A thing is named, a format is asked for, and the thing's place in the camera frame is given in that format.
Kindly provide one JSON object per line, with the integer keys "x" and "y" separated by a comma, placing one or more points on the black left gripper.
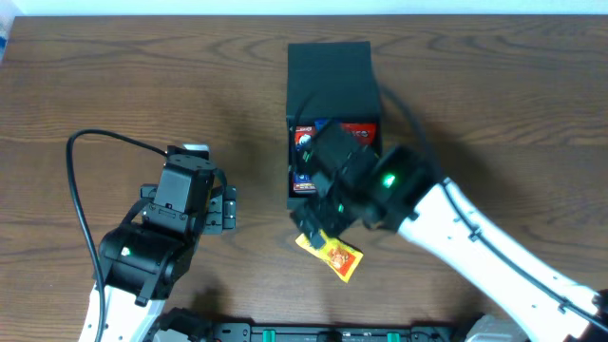
{"x": 228, "y": 205}

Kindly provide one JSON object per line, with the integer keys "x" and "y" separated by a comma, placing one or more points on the yellow orange snack packet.
{"x": 338, "y": 255}

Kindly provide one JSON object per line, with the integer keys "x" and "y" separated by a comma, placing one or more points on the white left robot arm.
{"x": 141, "y": 262}

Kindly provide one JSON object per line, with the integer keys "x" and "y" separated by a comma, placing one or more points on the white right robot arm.
{"x": 400, "y": 192}

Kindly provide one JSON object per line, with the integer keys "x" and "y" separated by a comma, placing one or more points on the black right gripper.
{"x": 316, "y": 218}

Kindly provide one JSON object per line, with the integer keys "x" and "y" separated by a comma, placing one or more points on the red Hello Panda box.
{"x": 303, "y": 134}

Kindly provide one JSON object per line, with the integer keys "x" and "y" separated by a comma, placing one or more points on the red Hacks candy bag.
{"x": 365, "y": 133}

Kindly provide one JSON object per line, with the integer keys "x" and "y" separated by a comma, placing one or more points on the black gift box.
{"x": 329, "y": 81}

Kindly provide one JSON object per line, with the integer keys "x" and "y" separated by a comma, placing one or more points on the blue Oreo cookie pack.
{"x": 320, "y": 123}

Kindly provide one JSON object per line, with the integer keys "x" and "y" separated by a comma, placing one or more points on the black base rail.
{"x": 420, "y": 331}

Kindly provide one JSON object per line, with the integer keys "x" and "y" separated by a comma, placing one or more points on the blue Eclipse mint box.
{"x": 303, "y": 184}

